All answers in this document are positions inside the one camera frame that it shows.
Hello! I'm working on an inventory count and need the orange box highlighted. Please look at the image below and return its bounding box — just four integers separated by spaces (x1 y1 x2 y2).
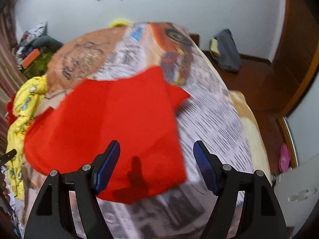
21 49 40 69

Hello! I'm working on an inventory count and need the red jacket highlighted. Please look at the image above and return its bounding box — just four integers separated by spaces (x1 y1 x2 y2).
24 66 189 205

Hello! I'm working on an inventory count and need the striped brown curtain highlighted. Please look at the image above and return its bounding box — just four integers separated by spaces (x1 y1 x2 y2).
1 1 26 154

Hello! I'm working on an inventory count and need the red cloth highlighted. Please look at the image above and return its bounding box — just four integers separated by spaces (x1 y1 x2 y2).
6 94 17 126

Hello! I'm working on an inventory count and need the yellow cartoon blanket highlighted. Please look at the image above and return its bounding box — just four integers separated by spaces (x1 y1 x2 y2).
6 74 48 200

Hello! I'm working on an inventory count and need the white cabinet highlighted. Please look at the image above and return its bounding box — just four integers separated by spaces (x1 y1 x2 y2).
274 155 318 234

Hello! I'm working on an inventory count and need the brown wooden door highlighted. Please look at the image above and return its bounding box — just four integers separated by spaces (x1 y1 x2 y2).
272 0 318 117

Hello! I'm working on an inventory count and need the yellow pillow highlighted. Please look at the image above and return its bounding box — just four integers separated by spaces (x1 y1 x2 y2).
108 19 131 28

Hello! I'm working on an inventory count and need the person's left hand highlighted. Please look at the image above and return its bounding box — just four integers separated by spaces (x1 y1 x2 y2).
0 173 10 202

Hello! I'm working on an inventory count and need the newspaper print bed sheet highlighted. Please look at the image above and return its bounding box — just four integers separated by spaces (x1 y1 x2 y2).
37 22 270 238

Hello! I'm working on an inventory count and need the dark grey cloth pile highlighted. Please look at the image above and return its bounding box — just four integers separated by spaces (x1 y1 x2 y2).
31 36 63 50

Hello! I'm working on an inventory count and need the pink slipper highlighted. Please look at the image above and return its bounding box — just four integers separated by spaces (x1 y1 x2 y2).
279 144 291 173

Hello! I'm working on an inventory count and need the dark blue bag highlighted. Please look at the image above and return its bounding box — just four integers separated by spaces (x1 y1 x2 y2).
209 29 242 73

